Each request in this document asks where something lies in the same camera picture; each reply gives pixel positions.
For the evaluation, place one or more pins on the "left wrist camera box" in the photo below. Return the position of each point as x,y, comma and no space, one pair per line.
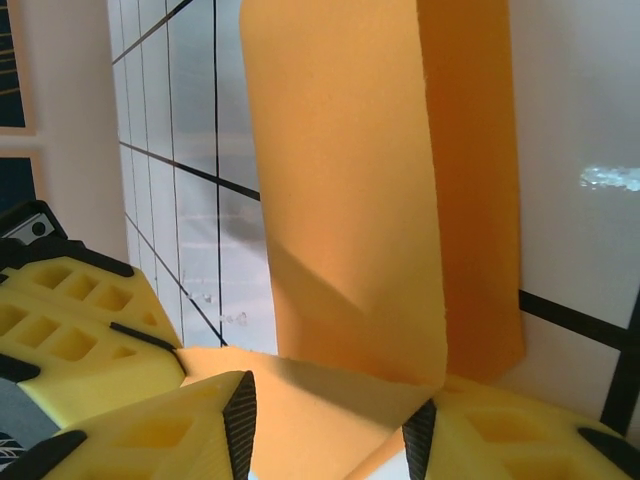
37,227

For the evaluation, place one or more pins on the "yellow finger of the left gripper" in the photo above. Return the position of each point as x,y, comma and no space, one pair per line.
125,300
110,370

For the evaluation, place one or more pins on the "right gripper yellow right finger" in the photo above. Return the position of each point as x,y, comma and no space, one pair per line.
525,440

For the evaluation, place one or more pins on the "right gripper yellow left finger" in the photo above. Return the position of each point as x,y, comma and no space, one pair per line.
165,435

